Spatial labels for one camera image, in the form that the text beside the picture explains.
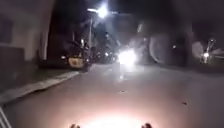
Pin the vehicle with bright headlights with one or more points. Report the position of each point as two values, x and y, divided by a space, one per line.
127 57

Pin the parked vehicle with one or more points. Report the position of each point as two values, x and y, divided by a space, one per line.
75 61

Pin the pale building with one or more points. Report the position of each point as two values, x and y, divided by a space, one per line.
26 26

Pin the street lamp pole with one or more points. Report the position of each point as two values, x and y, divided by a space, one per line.
90 30

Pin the robot's own part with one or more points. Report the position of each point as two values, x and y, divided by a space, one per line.
75 126
146 125

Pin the grey asphalt road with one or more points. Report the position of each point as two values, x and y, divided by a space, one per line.
156 96

